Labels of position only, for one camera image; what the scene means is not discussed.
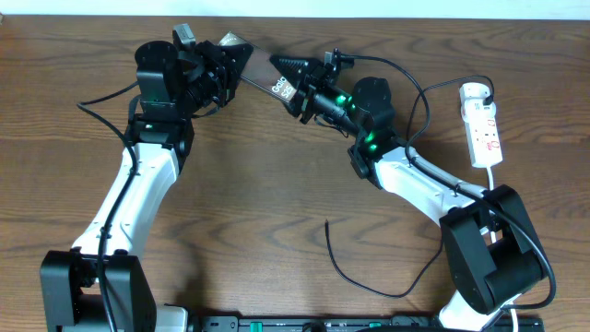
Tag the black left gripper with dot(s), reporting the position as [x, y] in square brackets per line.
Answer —
[216, 60]

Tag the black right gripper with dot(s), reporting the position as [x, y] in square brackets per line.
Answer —
[301, 104]

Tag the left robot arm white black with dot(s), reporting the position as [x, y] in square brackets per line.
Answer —
[99, 283]

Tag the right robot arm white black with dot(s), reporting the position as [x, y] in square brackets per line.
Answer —
[493, 251]

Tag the white charger plug adapter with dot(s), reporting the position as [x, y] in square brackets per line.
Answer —
[473, 90]

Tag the white power strip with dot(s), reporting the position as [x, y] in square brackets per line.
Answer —
[482, 133]

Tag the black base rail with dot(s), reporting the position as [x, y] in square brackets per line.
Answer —
[225, 323]

